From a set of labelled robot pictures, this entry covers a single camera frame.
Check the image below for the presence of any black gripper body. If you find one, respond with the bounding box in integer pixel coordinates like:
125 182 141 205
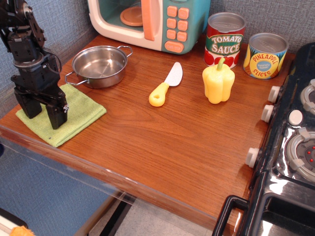
11 53 67 105

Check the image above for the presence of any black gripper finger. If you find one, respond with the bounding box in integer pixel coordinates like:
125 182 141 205
15 93 42 119
46 104 68 129

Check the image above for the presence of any green cloth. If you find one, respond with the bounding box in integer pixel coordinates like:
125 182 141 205
16 84 107 148

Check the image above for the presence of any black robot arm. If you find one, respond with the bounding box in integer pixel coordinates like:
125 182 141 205
0 0 68 129

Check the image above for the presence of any small steel pot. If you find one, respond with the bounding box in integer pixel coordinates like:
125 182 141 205
64 45 133 89

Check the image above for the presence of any yellow toy knife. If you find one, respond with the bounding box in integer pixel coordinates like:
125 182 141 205
149 62 183 107

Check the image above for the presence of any teal toy microwave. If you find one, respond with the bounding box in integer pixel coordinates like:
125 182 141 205
88 0 211 55

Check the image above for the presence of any yellow toy bell pepper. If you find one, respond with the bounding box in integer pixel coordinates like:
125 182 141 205
202 58 235 104

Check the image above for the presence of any tomato sauce can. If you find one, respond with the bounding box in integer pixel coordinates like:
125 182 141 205
204 12 247 68

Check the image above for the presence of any grey stove knob lower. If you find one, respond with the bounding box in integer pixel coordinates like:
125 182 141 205
245 147 259 168

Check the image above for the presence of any grey stove knob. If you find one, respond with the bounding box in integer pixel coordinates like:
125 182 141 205
261 105 274 123
268 86 281 103
245 147 259 168

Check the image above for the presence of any grey stove knob middle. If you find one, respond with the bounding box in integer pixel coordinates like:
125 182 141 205
261 105 274 123

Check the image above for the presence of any grey stove knob upper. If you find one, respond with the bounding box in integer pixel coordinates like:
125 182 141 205
268 86 281 103

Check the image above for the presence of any pineapple slices can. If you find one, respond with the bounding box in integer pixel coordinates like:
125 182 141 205
243 32 289 80

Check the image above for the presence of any black toy stove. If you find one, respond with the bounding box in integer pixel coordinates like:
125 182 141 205
213 43 315 236

